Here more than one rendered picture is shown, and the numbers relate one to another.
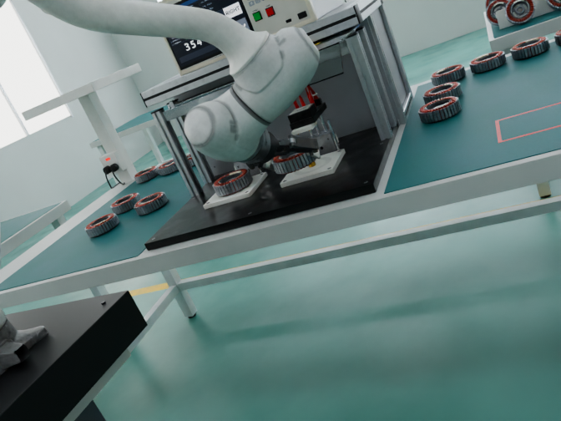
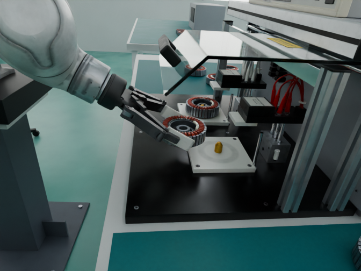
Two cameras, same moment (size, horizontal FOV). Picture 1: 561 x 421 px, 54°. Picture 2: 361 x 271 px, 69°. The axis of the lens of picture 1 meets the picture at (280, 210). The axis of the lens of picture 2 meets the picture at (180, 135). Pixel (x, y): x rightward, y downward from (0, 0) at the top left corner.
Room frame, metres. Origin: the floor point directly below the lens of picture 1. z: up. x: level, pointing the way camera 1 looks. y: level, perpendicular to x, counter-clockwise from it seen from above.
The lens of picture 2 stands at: (1.02, -0.54, 1.14)
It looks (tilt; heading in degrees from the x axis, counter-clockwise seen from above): 29 degrees down; 56
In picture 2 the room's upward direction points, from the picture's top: 4 degrees clockwise
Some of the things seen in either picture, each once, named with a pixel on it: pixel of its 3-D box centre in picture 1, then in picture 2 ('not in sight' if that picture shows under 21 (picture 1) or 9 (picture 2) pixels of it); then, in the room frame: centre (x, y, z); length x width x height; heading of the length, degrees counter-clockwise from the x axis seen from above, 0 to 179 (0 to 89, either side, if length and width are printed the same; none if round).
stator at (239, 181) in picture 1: (232, 182); (202, 106); (1.52, 0.09, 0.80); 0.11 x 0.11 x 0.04
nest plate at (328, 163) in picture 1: (313, 167); (217, 152); (1.42, -0.13, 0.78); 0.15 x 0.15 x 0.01; 64
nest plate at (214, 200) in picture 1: (235, 190); (201, 113); (1.52, 0.09, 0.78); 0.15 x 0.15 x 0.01; 64
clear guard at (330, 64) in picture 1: (306, 63); (250, 59); (1.39, -0.20, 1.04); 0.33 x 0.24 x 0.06; 154
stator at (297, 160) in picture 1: (294, 159); (182, 130); (1.33, -0.08, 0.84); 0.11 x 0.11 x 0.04
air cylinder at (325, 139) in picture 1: (322, 142); (272, 145); (1.55, -0.19, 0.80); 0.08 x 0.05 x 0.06; 64
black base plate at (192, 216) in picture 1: (277, 182); (213, 135); (1.48, -0.02, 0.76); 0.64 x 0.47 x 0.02; 64
